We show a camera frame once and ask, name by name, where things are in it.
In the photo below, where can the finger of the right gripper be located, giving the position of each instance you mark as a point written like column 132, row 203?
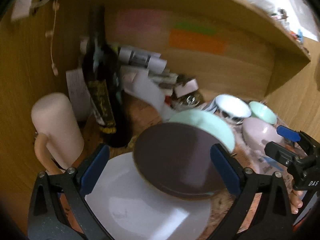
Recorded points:
column 288, row 133
column 280, row 154

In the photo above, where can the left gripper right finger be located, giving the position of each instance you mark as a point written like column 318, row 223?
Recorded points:
column 272, row 218

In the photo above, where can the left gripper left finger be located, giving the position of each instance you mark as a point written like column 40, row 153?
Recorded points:
column 58, row 209

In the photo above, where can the pink bowl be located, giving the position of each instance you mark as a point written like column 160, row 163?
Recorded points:
column 257, row 133

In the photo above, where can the small mint green bowl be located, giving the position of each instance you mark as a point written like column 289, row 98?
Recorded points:
column 261, row 111

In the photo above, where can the white black-dotted bowl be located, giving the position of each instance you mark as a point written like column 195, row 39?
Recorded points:
column 231, row 108

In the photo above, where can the mint green plate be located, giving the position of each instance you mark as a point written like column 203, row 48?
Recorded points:
column 208, row 122

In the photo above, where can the large white plate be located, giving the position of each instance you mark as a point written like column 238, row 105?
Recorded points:
column 130, row 208

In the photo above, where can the dark brown plate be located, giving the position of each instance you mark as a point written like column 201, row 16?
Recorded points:
column 175, row 158

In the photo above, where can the person's right hand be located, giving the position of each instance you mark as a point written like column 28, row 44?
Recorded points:
column 295, row 201

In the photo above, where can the small bowl of coins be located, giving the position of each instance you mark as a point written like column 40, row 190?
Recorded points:
column 188, row 101

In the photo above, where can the small white box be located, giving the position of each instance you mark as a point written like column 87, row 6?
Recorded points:
column 189, row 87

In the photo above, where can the white receipt paper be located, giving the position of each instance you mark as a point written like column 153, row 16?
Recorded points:
column 78, row 94

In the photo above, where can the vintage newspaper print mat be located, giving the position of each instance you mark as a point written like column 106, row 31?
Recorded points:
column 142, row 117

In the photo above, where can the stack of papers and magazines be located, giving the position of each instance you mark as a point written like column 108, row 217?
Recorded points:
column 157, row 67

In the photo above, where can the orange sticky note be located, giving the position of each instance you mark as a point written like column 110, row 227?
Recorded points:
column 188, row 40

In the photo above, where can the green sticky note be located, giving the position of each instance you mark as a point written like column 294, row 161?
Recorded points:
column 196, row 28

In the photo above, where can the white crumpled paper sheet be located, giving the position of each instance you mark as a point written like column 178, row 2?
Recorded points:
column 135, row 82

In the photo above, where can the dark wine bottle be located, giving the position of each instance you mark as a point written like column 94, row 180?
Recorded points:
column 100, row 69

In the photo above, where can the pink sticky note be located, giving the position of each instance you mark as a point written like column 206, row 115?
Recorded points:
column 140, row 21

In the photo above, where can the cream mug with handle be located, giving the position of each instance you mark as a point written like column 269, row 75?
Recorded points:
column 59, row 142

